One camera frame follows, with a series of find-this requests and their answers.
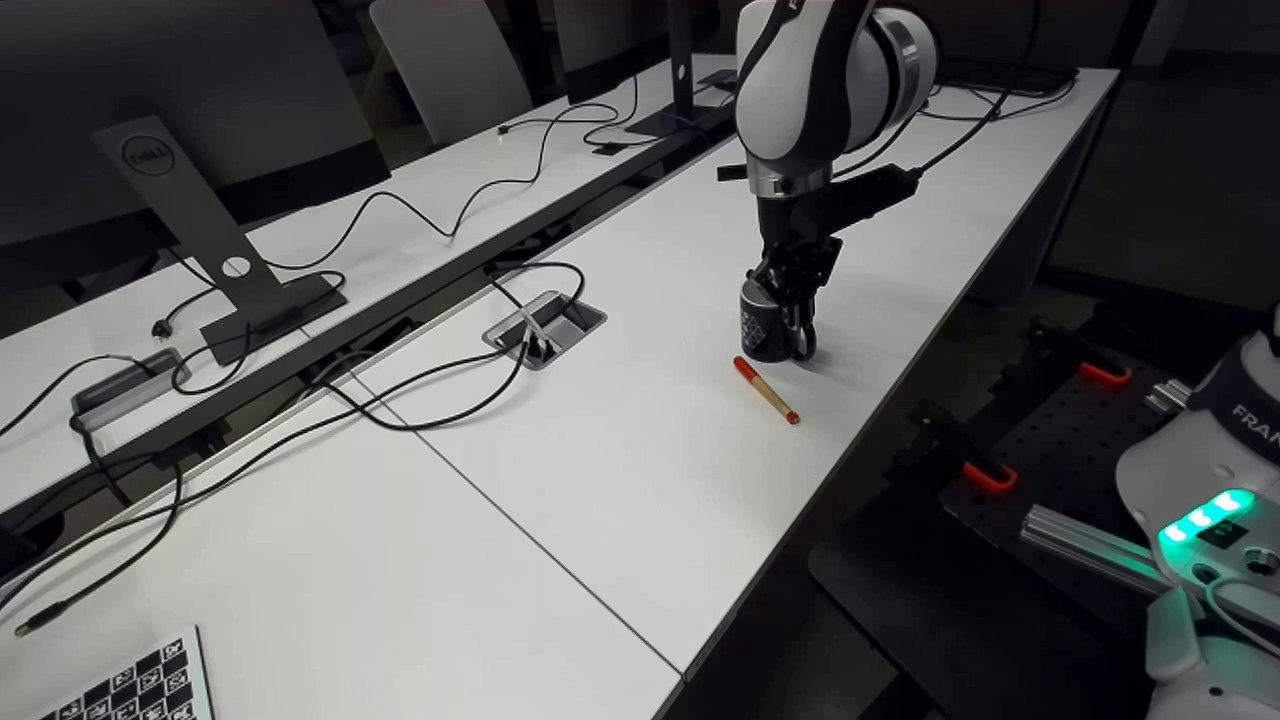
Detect dark grey power strip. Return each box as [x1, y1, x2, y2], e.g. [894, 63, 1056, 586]
[65, 346, 182, 431]

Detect grey flat device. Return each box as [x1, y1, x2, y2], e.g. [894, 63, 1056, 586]
[693, 60, 744, 97]

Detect black desk divider channel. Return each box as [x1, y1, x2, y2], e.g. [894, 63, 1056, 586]
[0, 52, 803, 552]

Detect black monitor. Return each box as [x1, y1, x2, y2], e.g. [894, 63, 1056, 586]
[0, 0, 390, 258]

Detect orange clamp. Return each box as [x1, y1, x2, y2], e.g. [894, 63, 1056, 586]
[958, 456, 1025, 497]
[1075, 355, 1135, 397]

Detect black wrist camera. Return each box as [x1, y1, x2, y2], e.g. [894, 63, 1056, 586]
[819, 166, 922, 231]

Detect checkered calibration sheet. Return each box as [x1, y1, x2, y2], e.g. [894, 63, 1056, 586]
[36, 622, 221, 720]

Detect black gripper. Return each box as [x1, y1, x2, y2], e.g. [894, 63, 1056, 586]
[741, 194, 847, 360]

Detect grey office chair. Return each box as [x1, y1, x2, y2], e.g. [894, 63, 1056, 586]
[363, 0, 540, 151]

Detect Dell monitor stand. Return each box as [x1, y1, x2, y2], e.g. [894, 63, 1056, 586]
[88, 111, 352, 369]

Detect grey desk cable grommet box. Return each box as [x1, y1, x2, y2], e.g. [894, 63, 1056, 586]
[479, 294, 611, 369]

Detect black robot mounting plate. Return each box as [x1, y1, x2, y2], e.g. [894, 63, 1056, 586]
[935, 337, 1211, 612]

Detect black mug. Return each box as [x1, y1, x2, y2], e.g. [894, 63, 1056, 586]
[735, 272, 819, 369]

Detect black monitor stand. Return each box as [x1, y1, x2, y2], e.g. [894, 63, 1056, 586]
[618, 0, 741, 140]

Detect white labelled cable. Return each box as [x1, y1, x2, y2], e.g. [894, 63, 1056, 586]
[512, 297, 551, 360]

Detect red and tan marker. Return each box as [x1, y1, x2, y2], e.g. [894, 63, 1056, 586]
[727, 351, 803, 431]

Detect aluminium rail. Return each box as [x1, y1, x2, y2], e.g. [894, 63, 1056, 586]
[1015, 501, 1174, 602]

